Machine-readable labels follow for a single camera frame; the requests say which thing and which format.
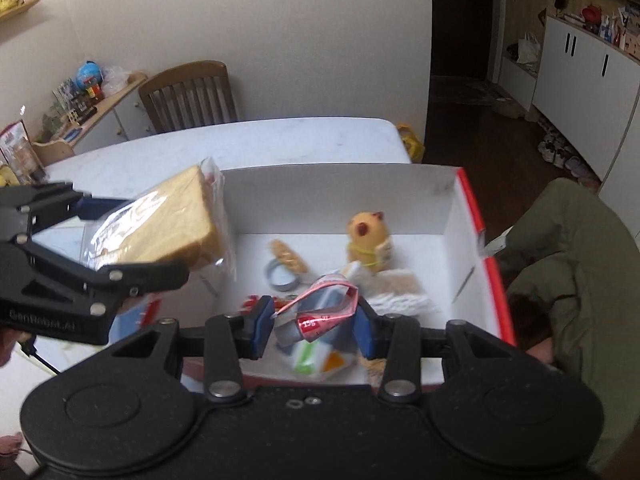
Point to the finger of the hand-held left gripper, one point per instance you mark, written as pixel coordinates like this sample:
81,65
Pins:
100,207
150,275

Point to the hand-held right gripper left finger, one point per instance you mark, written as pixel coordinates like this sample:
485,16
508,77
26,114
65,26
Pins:
262,327

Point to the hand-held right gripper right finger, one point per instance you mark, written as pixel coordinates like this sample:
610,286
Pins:
365,330

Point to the red and silver packet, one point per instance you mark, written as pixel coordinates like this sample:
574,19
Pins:
320,312

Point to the beige knitted cloth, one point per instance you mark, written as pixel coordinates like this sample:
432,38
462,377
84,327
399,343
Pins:
400,294

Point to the bagged toast bread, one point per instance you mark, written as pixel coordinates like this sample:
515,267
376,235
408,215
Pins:
165,220

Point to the orange capybara plush toy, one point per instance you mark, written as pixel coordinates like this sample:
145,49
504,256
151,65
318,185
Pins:
367,240

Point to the red and white cardboard box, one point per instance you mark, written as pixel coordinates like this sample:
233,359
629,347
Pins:
350,195

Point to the grey tape roll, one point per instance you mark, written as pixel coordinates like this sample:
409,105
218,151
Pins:
280,278

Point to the green orange white packet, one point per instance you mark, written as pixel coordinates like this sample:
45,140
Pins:
315,360

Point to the small bagged bread snack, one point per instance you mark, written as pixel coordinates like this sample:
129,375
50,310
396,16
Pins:
289,255

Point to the white wooden sideboard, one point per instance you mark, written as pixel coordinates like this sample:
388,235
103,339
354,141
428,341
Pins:
110,120

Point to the red printed packet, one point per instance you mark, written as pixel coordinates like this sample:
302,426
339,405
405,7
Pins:
20,150

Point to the pile of small sideboard items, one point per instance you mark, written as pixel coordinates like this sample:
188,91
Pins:
70,107

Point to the crumpled clear plastic bag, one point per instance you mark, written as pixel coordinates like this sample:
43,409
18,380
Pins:
117,80

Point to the blue globe toy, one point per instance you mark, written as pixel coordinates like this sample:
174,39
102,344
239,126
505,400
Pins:
90,75

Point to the wooden chair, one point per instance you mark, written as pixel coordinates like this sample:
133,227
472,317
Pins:
190,100

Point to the yellow plastic bag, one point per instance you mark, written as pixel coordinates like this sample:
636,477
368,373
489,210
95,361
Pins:
412,142

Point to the green padded jacket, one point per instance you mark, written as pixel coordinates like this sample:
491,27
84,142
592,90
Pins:
575,270

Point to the patterned door rug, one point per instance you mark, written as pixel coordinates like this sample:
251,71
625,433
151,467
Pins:
460,91

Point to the pair of beige slippers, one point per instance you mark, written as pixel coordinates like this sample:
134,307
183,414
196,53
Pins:
510,107

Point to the row of shoes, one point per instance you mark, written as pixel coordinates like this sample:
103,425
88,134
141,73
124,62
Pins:
565,152

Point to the white low bench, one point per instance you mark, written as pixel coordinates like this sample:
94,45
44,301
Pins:
517,80

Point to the white shoe cabinet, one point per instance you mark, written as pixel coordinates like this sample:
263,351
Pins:
580,95

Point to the dark entrance door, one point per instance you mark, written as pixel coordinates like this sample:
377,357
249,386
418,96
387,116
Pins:
457,20

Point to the white tote bag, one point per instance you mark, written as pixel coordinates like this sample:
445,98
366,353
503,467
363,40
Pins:
529,47

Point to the row of small bottles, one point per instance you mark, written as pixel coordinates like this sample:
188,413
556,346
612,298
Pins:
611,30

